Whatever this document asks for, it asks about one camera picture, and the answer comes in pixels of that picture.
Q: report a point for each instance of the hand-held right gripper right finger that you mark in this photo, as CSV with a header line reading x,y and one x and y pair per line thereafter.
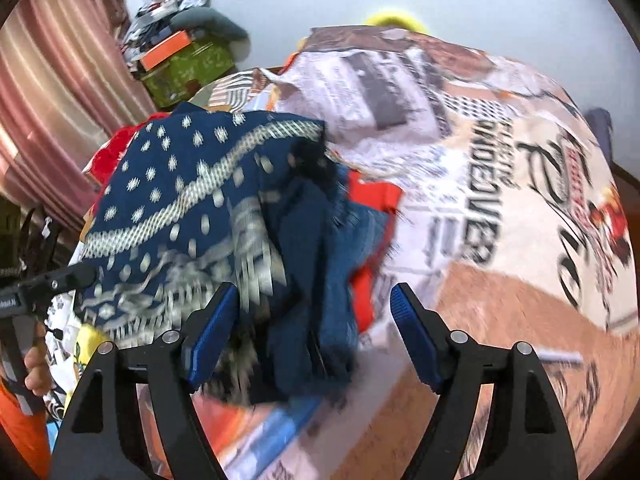
x,y
415,340

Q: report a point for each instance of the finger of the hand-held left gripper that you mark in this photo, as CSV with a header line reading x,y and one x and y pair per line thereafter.
x,y
65,277

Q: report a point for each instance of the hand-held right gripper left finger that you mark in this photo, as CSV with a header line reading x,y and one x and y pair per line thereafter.
x,y
210,337

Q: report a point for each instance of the navy white patterned garment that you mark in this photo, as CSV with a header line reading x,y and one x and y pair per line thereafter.
x,y
190,210

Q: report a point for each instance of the person's left hand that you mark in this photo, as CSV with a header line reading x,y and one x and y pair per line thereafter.
x,y
39,367

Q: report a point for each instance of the folded blue denim garment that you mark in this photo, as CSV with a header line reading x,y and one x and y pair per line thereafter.
x,y
325,280

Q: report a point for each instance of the red cloth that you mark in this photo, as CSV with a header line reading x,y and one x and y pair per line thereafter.
x,y
372,195

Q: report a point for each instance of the printed bedsheet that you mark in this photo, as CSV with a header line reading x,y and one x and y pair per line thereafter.
x,y
500,210

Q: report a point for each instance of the pink striped curtain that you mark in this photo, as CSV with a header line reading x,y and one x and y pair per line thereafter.
x,y
60,85

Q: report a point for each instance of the orange box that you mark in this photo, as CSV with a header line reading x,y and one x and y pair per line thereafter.
x,y
165,50

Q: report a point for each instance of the grey blue hanging cloth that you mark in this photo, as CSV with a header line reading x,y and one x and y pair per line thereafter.
x,y
602,130

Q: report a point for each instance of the grey green cloth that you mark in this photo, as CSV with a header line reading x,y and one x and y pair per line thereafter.
x,y
215,22

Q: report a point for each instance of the yellow round object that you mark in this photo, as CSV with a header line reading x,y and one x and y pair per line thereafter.
x,y
395,16

